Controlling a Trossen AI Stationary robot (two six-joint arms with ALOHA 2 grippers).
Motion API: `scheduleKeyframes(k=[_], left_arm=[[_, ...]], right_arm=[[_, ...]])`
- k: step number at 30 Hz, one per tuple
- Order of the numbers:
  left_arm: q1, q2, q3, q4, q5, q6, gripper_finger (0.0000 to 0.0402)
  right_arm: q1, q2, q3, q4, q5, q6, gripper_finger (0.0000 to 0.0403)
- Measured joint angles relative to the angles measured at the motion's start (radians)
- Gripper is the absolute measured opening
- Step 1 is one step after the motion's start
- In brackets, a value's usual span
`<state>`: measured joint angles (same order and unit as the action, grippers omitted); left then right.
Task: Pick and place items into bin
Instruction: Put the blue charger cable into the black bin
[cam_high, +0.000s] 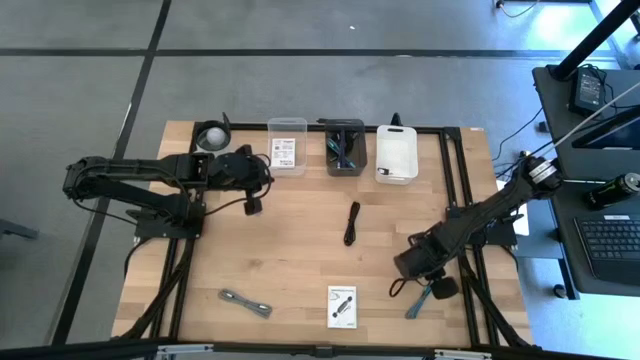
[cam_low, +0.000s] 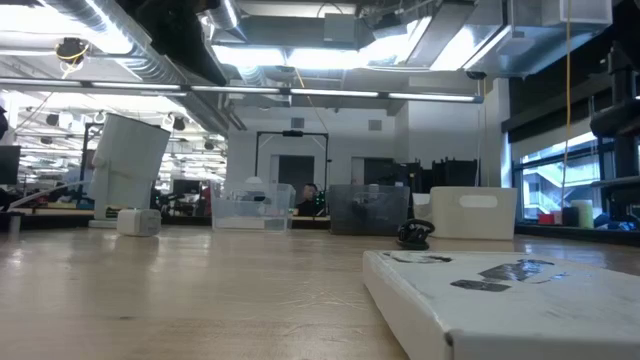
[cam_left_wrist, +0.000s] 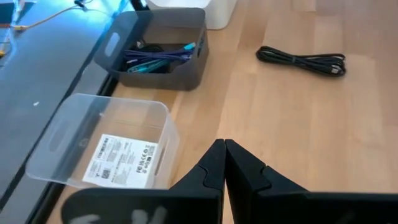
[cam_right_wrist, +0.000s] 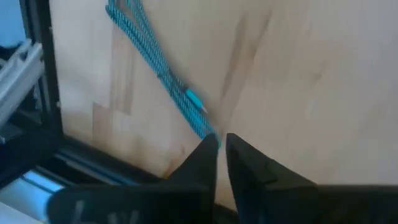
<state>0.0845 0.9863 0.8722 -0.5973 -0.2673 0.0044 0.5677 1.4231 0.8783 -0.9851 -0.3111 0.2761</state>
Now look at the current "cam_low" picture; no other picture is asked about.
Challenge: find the black cable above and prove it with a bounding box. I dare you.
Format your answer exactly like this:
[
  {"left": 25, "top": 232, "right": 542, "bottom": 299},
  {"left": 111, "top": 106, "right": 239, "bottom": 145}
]
[{"left": 396, "top": 218, "right": 436, "bottom": 251}]

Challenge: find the white charger adapter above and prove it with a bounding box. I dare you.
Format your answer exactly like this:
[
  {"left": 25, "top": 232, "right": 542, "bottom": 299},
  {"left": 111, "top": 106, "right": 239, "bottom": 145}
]
[{"left": 116, "top": 208, "right": 163, "bottom": 238}]

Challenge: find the large white product box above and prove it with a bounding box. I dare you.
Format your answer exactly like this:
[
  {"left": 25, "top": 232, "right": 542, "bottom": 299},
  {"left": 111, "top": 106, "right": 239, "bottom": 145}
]
[{"left": 361, "top": 249, "right": 640, "bottom": 360}]

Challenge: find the grey translucent plastic bin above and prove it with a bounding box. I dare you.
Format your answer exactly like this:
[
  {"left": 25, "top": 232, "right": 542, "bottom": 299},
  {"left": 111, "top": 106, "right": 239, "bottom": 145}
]
[{"left": 328, "top": 184, "right": 412, "bottom": 237}]

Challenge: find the clear plastic bin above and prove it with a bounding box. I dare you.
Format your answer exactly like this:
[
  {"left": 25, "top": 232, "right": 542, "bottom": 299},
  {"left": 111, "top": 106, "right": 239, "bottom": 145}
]
[{"left": 210, "top": 181, "right": 298, "bottom": 233}]

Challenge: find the white plastic bin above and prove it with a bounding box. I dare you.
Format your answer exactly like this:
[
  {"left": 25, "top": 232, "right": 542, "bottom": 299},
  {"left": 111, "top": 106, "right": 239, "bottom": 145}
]
[{"left": 413, "top": 186, "right": 519, "bottom": 241}]

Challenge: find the person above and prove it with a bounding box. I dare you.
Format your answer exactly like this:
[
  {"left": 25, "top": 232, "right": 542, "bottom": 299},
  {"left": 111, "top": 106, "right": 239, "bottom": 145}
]
[{"left": 295, "top": 182, "right": 324, "bottom": 218}]

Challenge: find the white cylindrical container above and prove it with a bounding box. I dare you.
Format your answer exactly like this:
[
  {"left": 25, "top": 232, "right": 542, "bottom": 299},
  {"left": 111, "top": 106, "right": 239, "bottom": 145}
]
[{"left": 88, "top": 112, "right": 172, "bottom": 229}]

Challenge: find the long ceiling light bar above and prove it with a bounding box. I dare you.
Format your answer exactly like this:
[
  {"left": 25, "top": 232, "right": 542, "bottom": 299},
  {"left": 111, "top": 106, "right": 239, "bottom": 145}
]
[{"left": 0, "top": 77, "right": 485, "bottom": 105}]

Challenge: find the yellow-green cylinder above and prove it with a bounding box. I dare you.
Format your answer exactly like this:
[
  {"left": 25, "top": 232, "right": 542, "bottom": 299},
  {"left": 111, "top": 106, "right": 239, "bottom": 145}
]
[{"left": 570, "top": 199, "right": 595, "bottom": 230}]

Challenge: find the black monitor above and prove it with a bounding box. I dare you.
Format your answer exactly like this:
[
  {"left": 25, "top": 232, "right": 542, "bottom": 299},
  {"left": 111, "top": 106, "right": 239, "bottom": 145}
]
[{"left": 0, "top": 144, "right": 22, "bottom": 186}]

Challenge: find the black frame stand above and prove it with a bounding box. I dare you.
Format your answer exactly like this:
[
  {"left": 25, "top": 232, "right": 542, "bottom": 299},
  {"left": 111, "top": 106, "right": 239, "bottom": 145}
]
[{"left": 254, "top": 129, "right": 330, "bottom": 191}]

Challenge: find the silver ventilation duct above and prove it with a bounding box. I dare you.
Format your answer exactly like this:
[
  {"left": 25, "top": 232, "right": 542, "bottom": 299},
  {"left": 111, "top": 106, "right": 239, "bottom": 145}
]
[{"left": 44, "top": 0, "right": 249, "bottom": 137}]

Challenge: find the ceiling device with yellow cable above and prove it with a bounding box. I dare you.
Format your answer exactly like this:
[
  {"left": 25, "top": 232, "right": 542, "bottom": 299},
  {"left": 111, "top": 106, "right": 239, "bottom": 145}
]
[{"left": 54, "top": 37, "right": 91, "bottom": 79}]

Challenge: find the black aluminium table frame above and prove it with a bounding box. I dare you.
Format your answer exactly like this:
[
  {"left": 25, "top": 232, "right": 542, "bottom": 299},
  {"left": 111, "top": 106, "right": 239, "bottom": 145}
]
[{"left": 607, "top": 39, "right": 640, "bottom": 221}]

